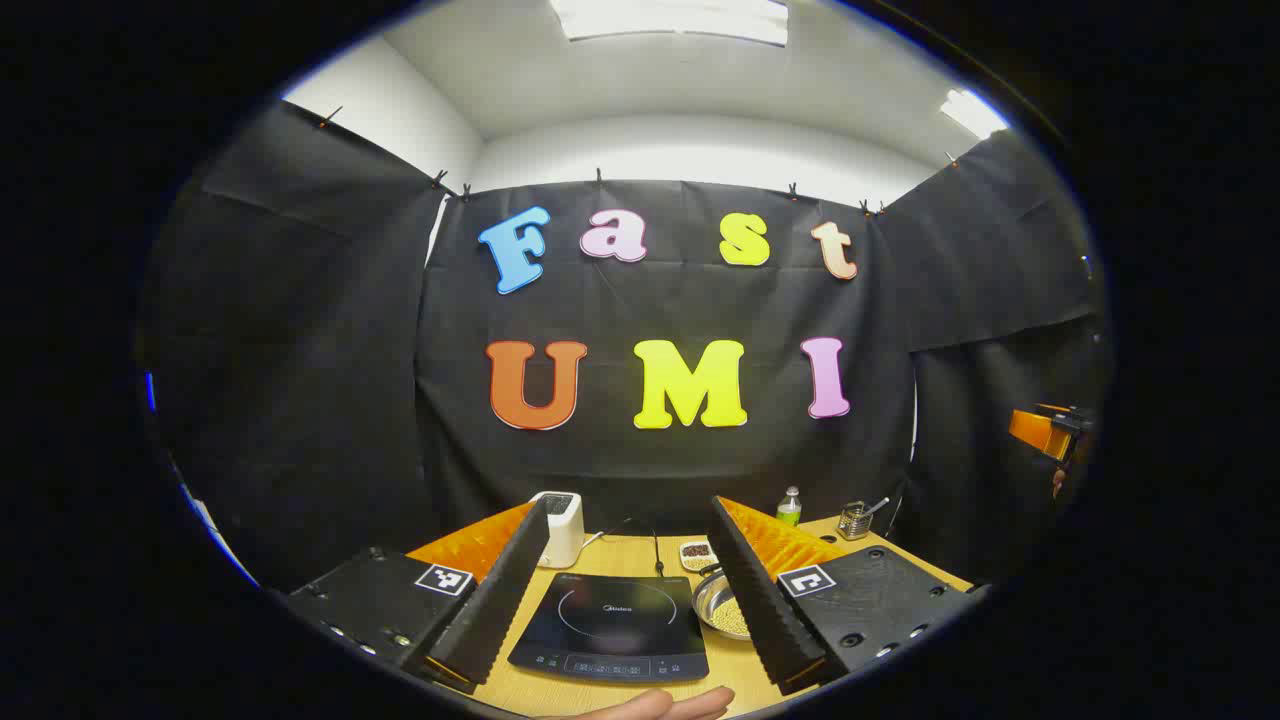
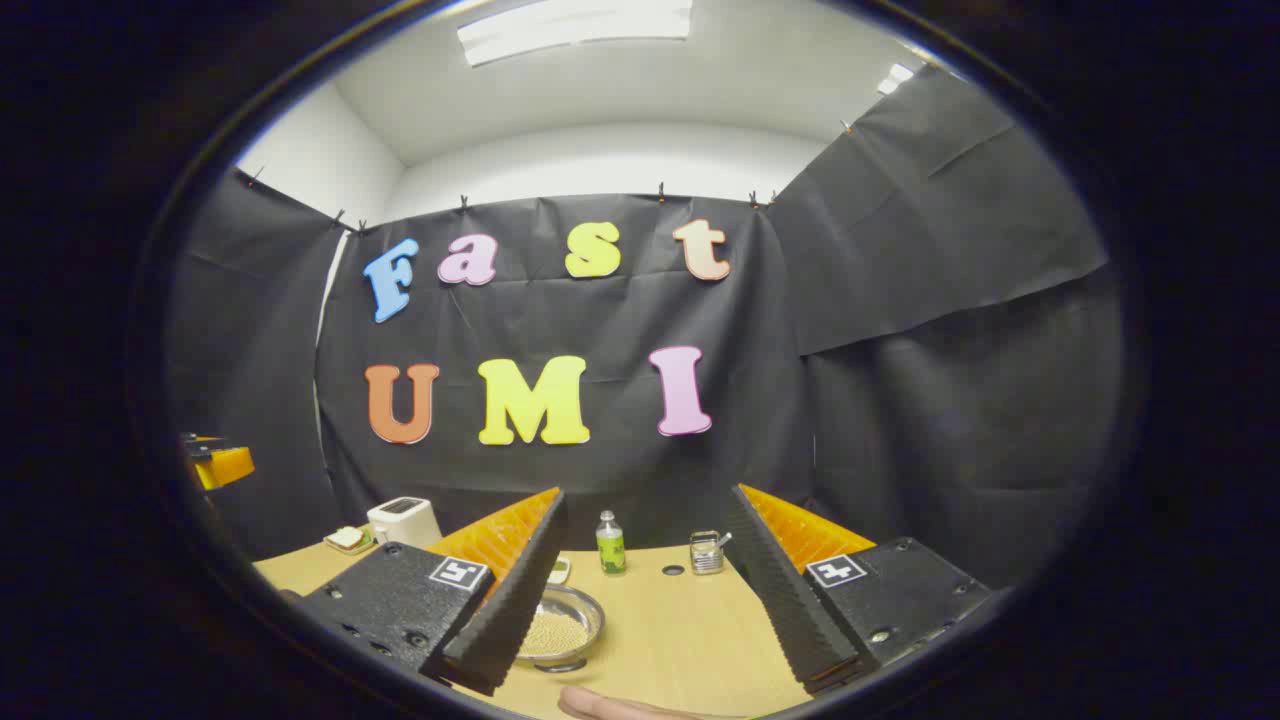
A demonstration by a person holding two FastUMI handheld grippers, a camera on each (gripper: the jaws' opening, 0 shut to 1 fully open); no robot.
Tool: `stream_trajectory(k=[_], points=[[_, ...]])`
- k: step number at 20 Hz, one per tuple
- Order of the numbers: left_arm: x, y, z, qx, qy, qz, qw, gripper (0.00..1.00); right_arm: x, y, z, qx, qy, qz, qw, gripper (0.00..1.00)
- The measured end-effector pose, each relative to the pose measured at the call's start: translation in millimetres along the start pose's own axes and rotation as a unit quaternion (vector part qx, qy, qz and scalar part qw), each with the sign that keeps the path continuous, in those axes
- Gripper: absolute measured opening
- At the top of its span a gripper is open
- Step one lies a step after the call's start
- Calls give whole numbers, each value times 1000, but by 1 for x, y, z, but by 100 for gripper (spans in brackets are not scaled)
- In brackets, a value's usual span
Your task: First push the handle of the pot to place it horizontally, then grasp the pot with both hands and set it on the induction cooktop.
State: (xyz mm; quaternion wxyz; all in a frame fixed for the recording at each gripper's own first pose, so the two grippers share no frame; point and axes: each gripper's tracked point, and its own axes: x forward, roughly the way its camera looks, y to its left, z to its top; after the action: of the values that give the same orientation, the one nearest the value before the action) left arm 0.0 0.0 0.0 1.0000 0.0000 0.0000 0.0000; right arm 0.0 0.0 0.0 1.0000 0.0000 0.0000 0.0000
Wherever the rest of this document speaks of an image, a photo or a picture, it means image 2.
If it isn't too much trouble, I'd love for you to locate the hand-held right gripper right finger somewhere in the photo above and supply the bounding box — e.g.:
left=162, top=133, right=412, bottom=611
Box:
left=722, top=484, right=993, bottom=696

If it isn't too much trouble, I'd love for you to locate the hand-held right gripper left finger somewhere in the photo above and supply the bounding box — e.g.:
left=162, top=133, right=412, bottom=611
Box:
left=297, top=487, right=569, bottom=698

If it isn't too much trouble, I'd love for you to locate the steel pot with black handle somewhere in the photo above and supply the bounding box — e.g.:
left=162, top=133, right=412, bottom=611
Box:
left=515, top=585, right=606, bottom=673

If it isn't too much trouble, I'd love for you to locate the pile of soybeans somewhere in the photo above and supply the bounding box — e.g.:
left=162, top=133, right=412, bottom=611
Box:
left=518, top=610, right=591, bottom=659

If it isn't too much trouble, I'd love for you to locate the green label plastic bottle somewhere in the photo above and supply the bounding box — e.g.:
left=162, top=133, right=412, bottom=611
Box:
left=596, top=510, right=627, bottom=576

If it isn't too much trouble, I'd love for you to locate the white toaster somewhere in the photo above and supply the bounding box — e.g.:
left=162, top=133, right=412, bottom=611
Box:
left=367, top=497, right=442, bottom=549

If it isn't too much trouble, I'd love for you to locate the ceiling light panel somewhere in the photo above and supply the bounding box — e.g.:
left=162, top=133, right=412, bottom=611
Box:
left=457, top=0, right=693, bottom=68

